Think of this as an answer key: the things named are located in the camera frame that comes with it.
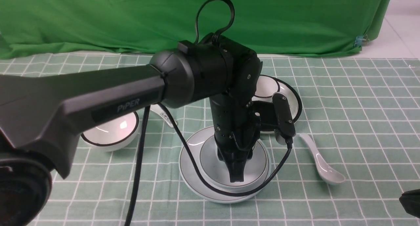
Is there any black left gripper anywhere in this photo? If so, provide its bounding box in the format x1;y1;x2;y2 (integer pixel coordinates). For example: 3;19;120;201
210;92;260;183

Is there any light blue bowl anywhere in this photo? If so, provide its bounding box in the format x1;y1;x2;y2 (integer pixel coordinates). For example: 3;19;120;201
198;135;271;192

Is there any light blue spoon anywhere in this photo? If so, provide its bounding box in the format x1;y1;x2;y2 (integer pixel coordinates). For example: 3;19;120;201
299;133;346;185

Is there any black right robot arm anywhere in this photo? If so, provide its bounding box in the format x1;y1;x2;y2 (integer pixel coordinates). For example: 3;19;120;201
399;189;420;218

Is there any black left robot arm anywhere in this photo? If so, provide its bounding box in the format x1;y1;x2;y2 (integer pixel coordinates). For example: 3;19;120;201
1;34;262;226

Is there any light blue plate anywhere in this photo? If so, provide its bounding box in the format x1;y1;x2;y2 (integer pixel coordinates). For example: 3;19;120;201
179;126;272;204

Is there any black-rimmed white cup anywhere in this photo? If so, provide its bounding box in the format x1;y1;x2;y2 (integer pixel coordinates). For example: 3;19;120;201
252;75;280;103

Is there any white spoon with label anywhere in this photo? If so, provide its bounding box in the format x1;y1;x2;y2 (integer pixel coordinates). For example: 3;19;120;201
150;104;178;128

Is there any green checkered tablecloth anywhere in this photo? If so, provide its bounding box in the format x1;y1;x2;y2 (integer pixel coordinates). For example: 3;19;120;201
0;53;420;226

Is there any black-rimmed white bowl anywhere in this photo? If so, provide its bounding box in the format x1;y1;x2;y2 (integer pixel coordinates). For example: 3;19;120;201
81;112;140;152

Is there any blue binder clip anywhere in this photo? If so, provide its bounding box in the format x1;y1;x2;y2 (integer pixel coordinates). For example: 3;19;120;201
353;36;365;48

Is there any green backdrop cloth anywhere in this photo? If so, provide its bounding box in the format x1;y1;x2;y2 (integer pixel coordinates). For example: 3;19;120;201
0;0;390;59

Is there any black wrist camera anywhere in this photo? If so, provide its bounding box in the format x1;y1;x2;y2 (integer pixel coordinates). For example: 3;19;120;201
252;92;296;144

